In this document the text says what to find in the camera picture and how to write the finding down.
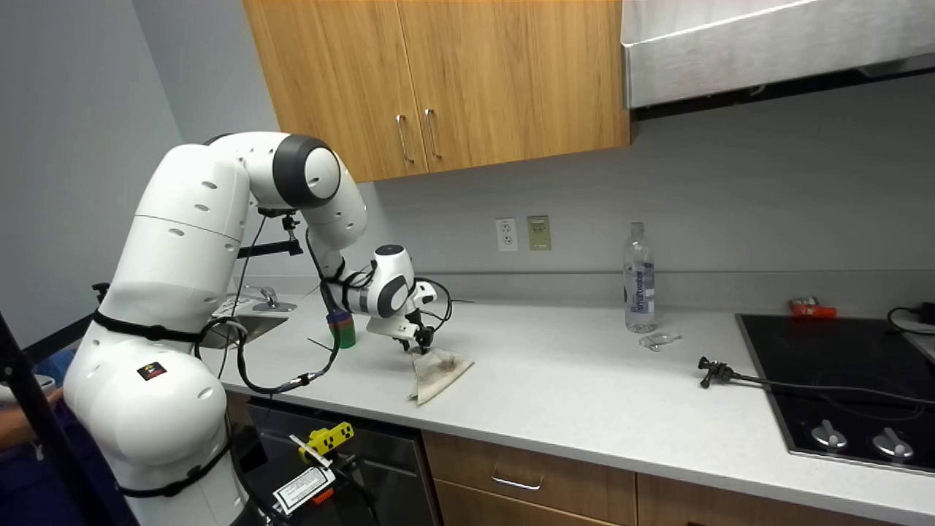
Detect white wall power outlet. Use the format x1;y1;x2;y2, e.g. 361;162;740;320
494;219;516;253

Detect red object near cooktop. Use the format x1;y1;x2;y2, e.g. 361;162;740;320
788;299;838;320

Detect yellow tool under counter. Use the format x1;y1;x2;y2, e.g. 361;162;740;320
294;422;356;463

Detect clear plastic water bottle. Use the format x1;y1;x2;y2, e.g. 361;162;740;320
624;222;654;333

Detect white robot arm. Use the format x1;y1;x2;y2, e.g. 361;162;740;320
65;131;431;526

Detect black induction cooktop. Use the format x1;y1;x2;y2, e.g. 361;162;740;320
740;315;935;475

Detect wooden upper cabinet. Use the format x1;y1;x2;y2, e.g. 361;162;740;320
243;0;630;183

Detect wooden lower drawer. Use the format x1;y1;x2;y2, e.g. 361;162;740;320
423;434;636;526

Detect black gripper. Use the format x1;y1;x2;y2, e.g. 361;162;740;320
412;313;434;353

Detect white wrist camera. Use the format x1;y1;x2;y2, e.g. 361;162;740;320
412;280;439;308

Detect black cable with clamp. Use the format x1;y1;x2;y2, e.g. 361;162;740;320
696;353;935;408

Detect beige towel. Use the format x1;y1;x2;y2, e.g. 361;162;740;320
412;352;471;408

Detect beige wall switch plate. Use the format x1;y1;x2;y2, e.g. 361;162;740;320
525;215;551;253

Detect small clear plastic wrapper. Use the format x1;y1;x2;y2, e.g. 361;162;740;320
640;332;684;352

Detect steel sink with faucet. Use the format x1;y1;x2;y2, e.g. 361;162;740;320
205;288;294;348

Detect green cup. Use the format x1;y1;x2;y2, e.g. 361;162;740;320
328;310;356;348

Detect steel range hood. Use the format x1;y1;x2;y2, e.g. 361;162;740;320
620;0;935;109

